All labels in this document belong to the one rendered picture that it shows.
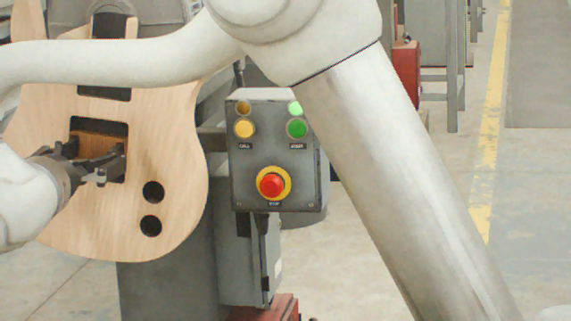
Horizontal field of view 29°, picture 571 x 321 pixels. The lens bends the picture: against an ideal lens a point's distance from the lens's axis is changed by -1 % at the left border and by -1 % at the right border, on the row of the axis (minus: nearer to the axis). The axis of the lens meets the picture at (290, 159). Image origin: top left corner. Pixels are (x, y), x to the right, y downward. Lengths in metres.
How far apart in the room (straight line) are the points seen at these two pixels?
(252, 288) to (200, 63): 0.95
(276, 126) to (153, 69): 0.57
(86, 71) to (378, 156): 0.45
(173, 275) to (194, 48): 0.96
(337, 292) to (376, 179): 2.99
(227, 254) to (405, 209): 1.13
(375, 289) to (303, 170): 2.23
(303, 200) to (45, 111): 0.46
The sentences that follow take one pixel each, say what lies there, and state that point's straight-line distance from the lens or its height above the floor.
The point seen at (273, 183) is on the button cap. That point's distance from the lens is 1.89.
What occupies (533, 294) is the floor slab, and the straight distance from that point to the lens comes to 4.06.
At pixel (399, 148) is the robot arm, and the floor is 1.23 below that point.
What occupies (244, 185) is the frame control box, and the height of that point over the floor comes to 0.97.
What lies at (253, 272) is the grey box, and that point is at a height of 0.74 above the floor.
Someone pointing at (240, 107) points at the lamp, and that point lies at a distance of 1.90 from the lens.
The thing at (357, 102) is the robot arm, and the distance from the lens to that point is 1.09.
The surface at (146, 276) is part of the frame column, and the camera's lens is 2.24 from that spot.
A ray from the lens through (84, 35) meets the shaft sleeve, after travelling 1.80.
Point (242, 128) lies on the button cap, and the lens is 1.90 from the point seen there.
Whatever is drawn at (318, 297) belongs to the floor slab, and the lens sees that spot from 4.05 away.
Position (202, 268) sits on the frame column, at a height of 0.75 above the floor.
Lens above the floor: 1.50
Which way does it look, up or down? 15 degrees down
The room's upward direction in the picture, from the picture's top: 3 degrees counter-clockwise
